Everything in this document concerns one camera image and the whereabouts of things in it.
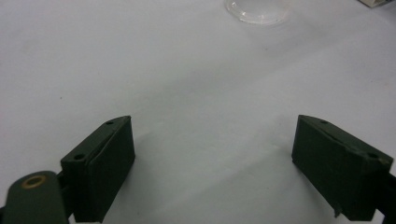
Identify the clear glass cup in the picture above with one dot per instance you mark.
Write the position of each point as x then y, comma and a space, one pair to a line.
256, 12

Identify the white box corner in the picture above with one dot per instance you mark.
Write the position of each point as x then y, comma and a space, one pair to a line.
375, 2

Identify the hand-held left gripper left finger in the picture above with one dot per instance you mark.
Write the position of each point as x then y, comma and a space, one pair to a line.
102, 168

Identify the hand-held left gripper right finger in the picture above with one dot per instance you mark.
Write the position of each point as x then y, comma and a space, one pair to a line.
336, 168

